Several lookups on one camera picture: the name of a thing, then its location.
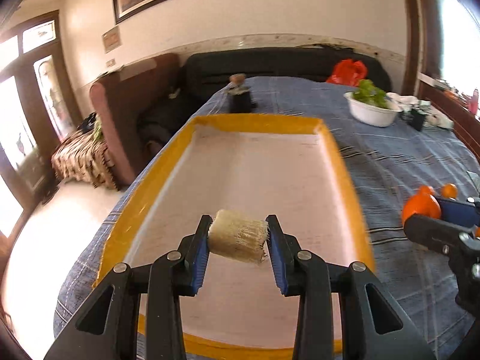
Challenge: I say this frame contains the green leafy vegetables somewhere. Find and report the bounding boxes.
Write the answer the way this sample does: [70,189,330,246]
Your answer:
[352,79,391,109]

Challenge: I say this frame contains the yellow-rimmed white tray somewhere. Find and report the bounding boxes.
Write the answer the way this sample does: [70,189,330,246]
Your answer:
[93,114,376,357]

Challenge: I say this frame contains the blue striped cloth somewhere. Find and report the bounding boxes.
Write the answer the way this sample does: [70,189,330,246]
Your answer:
[53,76,480,360]

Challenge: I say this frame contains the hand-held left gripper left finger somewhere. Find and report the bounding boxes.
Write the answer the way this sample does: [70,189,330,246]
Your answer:
[45,214,212,360]

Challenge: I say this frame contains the red plastic bag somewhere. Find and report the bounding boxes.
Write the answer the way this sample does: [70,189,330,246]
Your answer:
[325,59,368,87]

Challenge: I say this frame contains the brown armchair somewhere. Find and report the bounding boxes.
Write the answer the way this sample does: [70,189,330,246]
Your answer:
[89,53,181,186]

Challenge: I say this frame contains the bright window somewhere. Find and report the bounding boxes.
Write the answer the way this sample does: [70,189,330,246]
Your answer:
[427,0,480,94]

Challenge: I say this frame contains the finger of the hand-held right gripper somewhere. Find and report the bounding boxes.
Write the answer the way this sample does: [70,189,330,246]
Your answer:
[403,214,480,308]
[437,196,480,229]

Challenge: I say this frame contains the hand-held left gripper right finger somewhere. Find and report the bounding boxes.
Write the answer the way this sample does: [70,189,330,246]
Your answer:
[265,214,437,360]

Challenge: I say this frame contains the white bowl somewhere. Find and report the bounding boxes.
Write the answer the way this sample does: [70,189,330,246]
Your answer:
[344,92,404,127]

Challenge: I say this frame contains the patterned brown blanket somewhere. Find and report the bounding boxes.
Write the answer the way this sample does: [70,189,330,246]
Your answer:
[50,127,121,192]

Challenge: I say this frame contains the wooden glass door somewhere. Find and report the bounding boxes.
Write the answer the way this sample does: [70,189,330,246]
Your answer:
[0,9,83,248]

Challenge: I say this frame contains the black sofa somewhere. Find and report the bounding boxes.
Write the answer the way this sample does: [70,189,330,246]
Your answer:
[137,47,392,147]

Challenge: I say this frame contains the black cup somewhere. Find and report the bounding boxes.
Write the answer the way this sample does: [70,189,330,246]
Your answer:
[410,109,428,132]

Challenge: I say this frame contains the black bottle with cork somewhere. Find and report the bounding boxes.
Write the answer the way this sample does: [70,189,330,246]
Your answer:
[227,74,257,114]

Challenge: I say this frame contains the wall plaque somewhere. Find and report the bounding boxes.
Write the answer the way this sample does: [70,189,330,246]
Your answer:
[102,26,121,54]

